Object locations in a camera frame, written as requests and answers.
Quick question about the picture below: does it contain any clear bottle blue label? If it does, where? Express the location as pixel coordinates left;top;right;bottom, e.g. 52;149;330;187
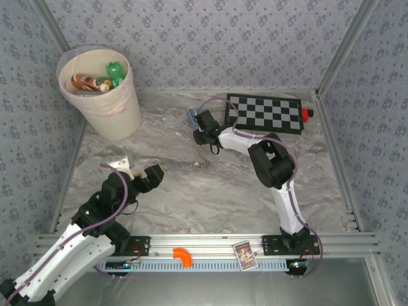
186;106;201;129

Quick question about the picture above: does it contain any brown plastic bottle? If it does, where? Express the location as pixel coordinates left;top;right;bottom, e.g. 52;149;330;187
70;73;111;94

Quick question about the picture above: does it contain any beige waste bin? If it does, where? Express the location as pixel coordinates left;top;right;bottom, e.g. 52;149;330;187
55;44;143;140

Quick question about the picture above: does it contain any black grey checkerboard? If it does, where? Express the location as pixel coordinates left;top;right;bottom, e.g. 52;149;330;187
224;92;303;136

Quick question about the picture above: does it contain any small circuit board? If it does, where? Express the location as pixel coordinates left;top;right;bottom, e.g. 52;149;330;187
106;259;142;277
285;258;312;277

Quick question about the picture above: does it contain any printed picture card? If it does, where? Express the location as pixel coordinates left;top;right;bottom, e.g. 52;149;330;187
233;242;258;272

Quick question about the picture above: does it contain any steel lower shelf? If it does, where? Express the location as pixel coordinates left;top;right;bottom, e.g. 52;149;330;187
54;259;393;306

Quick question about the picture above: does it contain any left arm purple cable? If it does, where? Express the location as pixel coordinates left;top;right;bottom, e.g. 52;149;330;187
0;164;130;306

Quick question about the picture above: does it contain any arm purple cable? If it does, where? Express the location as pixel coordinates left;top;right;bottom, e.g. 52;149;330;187
200;97;323;278
0;164;130;306

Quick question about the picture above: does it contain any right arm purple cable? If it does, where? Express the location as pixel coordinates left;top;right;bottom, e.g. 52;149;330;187
200;97;323;278

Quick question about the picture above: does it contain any left arm white camera box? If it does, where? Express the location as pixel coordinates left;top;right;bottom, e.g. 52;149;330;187
106;156;135;180

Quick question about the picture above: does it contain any aluminium back rail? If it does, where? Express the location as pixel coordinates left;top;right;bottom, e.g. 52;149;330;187
136;88;319;96

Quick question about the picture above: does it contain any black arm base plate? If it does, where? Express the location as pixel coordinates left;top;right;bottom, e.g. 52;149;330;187
129;235;151;258
261;235;321;256

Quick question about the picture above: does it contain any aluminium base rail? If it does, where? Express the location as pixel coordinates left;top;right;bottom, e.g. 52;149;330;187
36;232;382;259

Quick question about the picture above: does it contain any blue-grey slotted cable duct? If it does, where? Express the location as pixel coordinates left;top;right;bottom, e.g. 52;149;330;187
95;258;289;274

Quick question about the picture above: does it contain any aluminium frame post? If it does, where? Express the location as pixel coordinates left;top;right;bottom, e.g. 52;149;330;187
314;0;382;98
31;0;71;54

